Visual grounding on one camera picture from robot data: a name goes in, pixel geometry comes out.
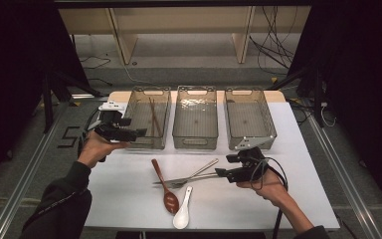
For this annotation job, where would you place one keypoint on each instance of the person's left hand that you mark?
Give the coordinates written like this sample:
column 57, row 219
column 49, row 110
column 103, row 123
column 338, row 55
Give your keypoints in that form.
column 96, row 149

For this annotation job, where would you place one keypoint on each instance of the black curtain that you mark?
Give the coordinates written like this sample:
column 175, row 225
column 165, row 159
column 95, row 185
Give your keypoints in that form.
column 371, row 83
column 6, row 66

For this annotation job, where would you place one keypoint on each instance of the long aluminium floor rail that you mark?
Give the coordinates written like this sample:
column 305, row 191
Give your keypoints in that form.
column 23, row 189
column 344, row 179

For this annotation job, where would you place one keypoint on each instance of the metal table knife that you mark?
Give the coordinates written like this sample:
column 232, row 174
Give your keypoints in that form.
column 202, row 177

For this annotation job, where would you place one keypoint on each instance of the white table sheet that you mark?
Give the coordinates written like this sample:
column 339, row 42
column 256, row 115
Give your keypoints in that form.
column 229, row 209

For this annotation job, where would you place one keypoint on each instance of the transparent grey plastic bin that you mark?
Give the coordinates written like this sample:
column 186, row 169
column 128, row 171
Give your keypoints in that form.
column 195, row 122
column 142, row 116
column 247, row 122

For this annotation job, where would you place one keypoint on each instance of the brown chopstick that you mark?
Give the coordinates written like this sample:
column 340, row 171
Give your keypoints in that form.
column 152, row 131
column 151, row 103

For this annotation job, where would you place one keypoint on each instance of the white ceramic spoon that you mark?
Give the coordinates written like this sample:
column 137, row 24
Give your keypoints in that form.
column 180, row 219

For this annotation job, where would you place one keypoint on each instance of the short aluminium rail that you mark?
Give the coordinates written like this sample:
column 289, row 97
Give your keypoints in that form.
column 86, row 96

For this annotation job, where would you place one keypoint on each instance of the brown wooden spoon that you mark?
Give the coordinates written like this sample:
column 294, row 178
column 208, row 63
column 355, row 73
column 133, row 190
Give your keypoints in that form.
column 170, row 202

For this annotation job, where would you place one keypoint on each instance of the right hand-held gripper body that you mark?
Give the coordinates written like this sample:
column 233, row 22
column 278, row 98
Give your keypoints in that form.
column 250, row 167

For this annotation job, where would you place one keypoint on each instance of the light wooden desk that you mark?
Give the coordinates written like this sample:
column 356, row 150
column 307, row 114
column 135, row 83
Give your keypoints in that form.
column 179, row 20

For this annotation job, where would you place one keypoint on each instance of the yellow tape piece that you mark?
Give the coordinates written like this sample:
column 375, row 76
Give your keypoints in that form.
column 274, row 80
column 76, row 104

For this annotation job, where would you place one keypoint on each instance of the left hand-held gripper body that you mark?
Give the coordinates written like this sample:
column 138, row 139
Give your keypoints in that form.
column 111, row 129

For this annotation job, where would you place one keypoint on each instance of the person's right hand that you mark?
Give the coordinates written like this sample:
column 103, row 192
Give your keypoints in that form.
column 270, row 188

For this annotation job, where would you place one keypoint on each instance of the black metal stand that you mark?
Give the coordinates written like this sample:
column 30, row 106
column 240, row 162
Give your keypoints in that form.
column 317, row 99
column 48, row 109

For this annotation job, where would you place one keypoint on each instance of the metal fork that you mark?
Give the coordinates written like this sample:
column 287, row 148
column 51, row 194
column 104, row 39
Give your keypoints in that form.
column 202, row 169

